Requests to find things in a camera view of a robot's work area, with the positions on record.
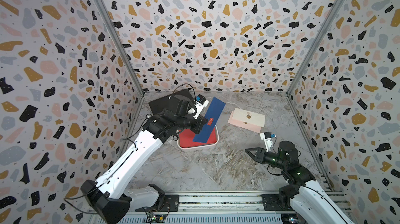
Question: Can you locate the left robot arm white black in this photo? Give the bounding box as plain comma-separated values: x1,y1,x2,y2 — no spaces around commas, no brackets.
81,92,209,224

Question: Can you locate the pink envelope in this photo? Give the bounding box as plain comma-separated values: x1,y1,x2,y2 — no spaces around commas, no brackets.
228,112,261,133

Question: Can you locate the dark blue envelope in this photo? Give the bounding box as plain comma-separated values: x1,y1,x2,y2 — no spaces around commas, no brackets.
193,97,226,144

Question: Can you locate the black briefcase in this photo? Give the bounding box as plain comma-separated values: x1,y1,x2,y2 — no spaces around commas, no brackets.
149,89,193,115

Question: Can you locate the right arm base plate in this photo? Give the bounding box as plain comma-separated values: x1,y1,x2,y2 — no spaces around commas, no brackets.
261,194,292,211

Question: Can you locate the white storage box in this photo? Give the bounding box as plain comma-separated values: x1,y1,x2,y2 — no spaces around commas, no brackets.
176,126,219,152

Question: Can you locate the corner aluminium post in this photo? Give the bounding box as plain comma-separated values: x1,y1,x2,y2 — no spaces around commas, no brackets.
93,0,144,98
286,0,345,98

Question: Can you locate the red envelope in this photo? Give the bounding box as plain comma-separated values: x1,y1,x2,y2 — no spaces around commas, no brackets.
179,128,218,149

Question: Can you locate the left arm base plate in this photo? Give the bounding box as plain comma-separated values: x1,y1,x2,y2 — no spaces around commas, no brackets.
135,194,180,213

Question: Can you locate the left corner aluminium post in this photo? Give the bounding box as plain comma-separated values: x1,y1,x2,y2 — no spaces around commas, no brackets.
93,0,144,98

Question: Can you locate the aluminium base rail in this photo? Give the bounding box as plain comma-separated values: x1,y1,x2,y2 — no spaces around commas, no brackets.
86,191,354,224

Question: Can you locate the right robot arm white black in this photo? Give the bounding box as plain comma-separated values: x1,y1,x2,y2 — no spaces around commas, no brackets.
245,141,353,224

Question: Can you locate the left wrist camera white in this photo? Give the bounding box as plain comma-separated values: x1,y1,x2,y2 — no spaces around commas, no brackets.
188,94,209,119

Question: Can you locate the right corner aluminium post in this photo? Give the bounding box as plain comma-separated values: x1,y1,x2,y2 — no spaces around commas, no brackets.
286,0,345,98

